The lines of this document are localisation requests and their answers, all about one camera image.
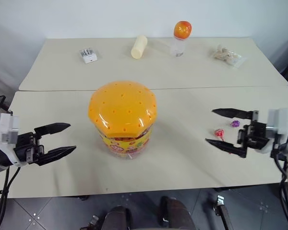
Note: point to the clear bottle with orange cap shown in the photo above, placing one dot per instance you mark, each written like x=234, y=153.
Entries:
x=181, y=33

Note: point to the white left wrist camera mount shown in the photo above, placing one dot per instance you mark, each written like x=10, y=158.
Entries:
x=7, y=129

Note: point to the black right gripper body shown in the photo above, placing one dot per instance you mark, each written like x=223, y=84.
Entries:
x=254, y=136

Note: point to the cream cylinder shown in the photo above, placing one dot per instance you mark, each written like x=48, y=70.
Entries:
x=139, y=46

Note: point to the red wrapped lollipop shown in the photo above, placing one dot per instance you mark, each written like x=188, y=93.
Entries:
x=219, y=133

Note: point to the white box with dice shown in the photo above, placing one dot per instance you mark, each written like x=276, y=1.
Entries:
x=88, y=55

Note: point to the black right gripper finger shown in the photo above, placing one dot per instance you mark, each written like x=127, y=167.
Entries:
x=232, y=113
x=228, y=147

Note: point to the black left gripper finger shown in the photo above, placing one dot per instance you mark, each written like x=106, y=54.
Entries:
x=53, y=128
x=57, y=152

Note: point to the black stand with white clamp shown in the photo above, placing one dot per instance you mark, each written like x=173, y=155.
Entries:
x=223, y=210

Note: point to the dark rounded shape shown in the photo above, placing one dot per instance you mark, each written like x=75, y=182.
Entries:
x=176, y=213
x=118, y=218

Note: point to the clear plastic lollipop jar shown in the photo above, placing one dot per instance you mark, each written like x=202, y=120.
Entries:
x=127, y=147

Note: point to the clear bag of snacks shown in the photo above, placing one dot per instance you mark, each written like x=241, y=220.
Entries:
x=226, y=56

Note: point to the purple wrapped lollipop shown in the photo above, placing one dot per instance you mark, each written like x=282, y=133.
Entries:
x=235, y=123

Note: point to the orange burger-shaped jar lid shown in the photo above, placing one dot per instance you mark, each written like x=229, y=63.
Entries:
x=122, y=107

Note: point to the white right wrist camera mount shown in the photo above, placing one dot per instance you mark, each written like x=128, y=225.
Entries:
x=278, y=121

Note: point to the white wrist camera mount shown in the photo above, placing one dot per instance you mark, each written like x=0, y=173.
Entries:
x=7, y=129
x=278, y=121

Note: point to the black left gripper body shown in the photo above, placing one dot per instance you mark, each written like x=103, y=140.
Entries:
x=26, y=148

